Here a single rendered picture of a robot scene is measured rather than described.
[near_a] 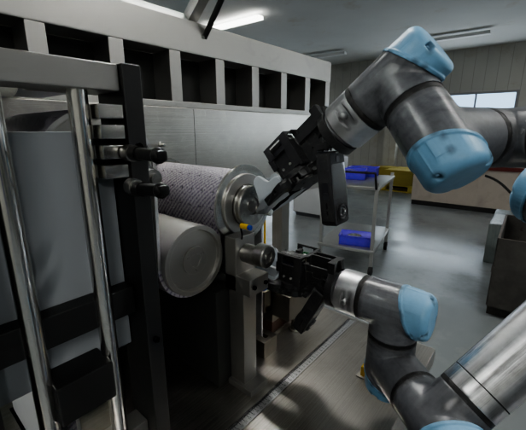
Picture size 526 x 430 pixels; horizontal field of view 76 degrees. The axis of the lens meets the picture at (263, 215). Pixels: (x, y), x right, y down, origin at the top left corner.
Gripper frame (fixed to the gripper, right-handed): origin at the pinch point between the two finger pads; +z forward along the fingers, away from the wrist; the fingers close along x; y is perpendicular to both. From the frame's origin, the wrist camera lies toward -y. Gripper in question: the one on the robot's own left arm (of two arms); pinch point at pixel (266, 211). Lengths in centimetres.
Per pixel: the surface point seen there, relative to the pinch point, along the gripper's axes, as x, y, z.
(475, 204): -623, -54, 106
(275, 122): -49, 37, 17
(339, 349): -15.8, -31.4, 15.3
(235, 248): 7.7, -3.6, 3.9
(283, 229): -76, 10, 60
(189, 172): 5.2, 14.9, 7.8
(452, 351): -176, -102, 71
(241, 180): 3.3, 6.6, -1.2
